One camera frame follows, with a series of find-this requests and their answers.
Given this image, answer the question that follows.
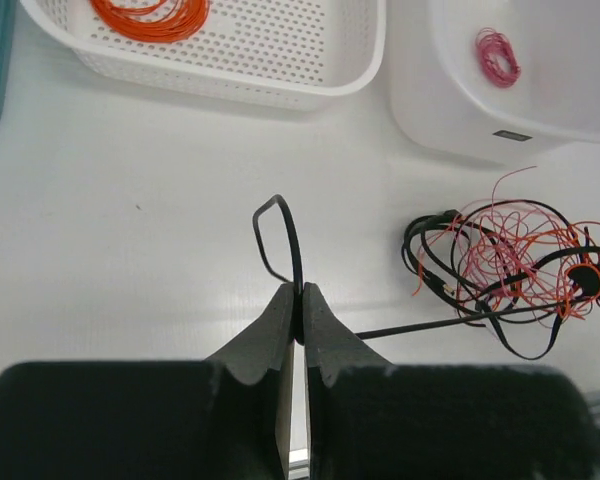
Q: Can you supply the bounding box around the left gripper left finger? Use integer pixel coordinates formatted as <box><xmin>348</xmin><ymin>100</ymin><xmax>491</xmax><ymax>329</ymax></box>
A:
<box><xmin>204</xmin><ymin>283</ymin><xmax>295</xmax><ymax>479</ymax></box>

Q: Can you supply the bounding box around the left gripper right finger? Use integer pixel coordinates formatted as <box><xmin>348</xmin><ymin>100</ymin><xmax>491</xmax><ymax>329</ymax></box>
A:
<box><xmin>302</xmin><ymin>283</ymin><xmax>390</xmax><ymax>479</ymax></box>

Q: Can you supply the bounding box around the thin black cable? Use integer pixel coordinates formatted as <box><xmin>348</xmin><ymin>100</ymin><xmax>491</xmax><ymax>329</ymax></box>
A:
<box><xmin>252</xmin><ymin>194</ymin><xmax>600</xmax><ymax>346</ymax></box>

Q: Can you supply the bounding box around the white perforated plastic basket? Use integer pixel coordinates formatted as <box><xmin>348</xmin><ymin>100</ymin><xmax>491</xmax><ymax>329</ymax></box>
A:
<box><xmin>22</xmin><ymin>1</ymin><xmax>387</xmax><ymax>111</ymax></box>

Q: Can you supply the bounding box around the white plastic tub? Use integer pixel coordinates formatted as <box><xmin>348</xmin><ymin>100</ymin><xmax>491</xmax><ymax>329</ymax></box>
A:
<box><xmin>386</xmin><ymin>1</ymin><xmax>600</xmax><ymax>162</ymax></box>

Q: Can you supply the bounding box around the pink wire coil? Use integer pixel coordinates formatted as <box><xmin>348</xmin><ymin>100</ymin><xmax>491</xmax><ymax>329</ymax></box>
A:
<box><xmin>474</xmin><ymin>27</ymin><xmax>523</xmax><ymax>90</ymax></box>

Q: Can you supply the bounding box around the orange wire coil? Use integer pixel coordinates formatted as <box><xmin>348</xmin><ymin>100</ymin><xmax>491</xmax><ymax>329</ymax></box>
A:
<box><xmin>88</xmin><ymin>0</ymin><xmax>212</xmax><ymax>45</ymax></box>

